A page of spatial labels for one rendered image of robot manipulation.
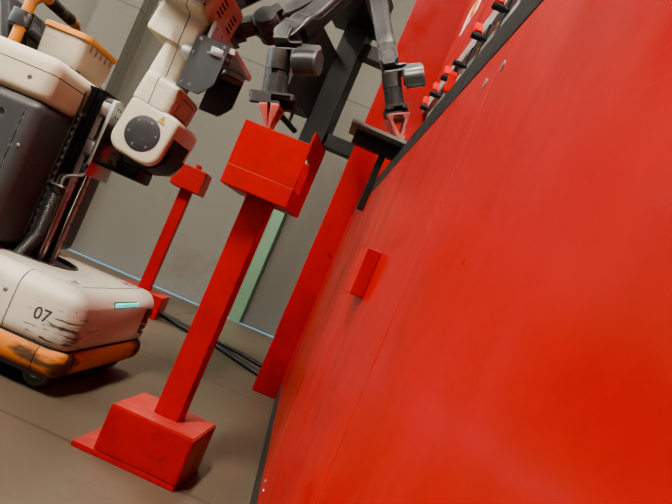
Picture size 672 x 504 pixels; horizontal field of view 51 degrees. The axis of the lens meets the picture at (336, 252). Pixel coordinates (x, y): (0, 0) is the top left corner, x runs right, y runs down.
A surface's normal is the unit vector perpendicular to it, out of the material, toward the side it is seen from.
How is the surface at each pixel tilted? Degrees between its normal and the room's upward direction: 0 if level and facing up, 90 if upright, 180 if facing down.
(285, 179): 90
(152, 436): 90
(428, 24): 90
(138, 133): 90
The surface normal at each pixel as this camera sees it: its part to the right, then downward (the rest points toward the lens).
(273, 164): -0.08, -0.07
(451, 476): -0.92, -0.39
